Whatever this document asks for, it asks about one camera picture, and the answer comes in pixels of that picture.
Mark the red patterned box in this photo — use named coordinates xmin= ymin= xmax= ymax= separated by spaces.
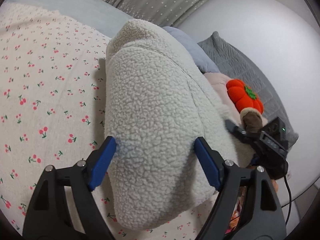
xmin=225 ymin=186 xmax=247 ymax=234

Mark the person's right hand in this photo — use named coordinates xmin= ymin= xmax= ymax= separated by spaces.
xmin=271 ymin=179 xmax=279 ymax=193

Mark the white fleece zip jacket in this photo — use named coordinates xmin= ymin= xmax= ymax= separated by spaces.
xmin=105 ymin=19 xmax=254 ymax=230

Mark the brown folded garment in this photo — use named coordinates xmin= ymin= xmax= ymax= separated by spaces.
xmin=240 ymin=107 xmax=268 ymax=133

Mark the grey quilted pillow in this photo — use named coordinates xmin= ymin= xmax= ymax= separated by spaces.
xmin=198 ymin=31 xmax=299 ymax=148

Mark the cherry print bed cloth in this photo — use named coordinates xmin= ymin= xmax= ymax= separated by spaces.
xmin=0 ymin=2 xmax=226 ymax=240

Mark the folded blue-grey blanket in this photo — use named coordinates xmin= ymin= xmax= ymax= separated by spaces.
xmin=163 ymin=26 xmax=220 ymax=73

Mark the pink pillow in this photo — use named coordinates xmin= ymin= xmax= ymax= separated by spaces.
xmin=204 ymin=73 xmax=241 ymax=126

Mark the black cable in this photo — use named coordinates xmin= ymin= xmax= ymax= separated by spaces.
xmin=281 ymin=174 xmax=293 ymax=228

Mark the orange pumpkin plush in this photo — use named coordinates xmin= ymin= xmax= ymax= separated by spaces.
xmin=226 ymin=79 xmax=264 ymax=114

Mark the grey bed with sheet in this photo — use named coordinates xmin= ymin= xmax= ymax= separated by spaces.
xmin=6 ymin=0 xmax=132 ymax=38

